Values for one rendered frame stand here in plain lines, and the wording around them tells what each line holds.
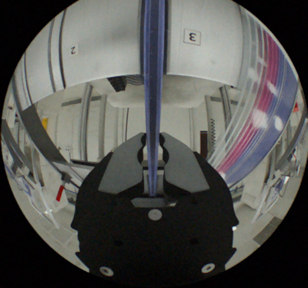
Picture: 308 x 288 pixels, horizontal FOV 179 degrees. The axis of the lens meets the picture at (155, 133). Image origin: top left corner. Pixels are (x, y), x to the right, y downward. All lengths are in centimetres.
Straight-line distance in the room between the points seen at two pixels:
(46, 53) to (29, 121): 20
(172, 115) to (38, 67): 196
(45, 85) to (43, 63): 3
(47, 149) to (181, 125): 191
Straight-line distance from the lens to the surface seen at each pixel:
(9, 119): 468
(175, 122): 197
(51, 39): 16
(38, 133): 34
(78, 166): 29
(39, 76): 18
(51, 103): 134
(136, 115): 196
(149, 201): 36
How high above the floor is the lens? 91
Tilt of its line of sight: 4 degrees down
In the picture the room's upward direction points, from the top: 180 degrees clockwise
